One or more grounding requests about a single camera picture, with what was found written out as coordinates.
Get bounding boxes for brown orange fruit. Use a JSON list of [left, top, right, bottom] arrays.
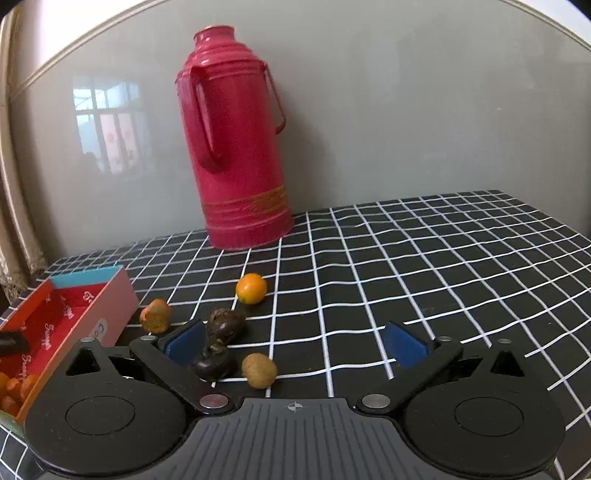
[[139, 299, 171, 335]]

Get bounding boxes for beige lace curtain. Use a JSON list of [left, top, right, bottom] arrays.
[[1, 6, 47, 303]]

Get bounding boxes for orange fruits in box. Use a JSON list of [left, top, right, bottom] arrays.
[[0, 373, 39, 417]]

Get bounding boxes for dark water chestnut lower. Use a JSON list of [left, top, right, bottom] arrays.
[[190, 339, 236, 382]]

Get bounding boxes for red thermos flask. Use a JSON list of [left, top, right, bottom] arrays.
[[175, 25, 294, 250]]

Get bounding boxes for dark water chestnut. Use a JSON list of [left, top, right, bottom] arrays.
[[190, 339, 236, 382], [206, 308, 247, 345]]

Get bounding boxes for orange kumquat fruit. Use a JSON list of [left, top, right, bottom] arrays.
[[235, 273, 267, 305]]

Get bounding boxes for dark water chestnut upper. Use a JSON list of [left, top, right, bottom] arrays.
[[206, 308, 247, 345]]

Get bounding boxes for red cardboard box tray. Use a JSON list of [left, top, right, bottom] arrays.
[[0, 264, 140, 428]]

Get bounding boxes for tan longan fruit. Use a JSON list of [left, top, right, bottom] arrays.
[[242, 353, 277, 390]]

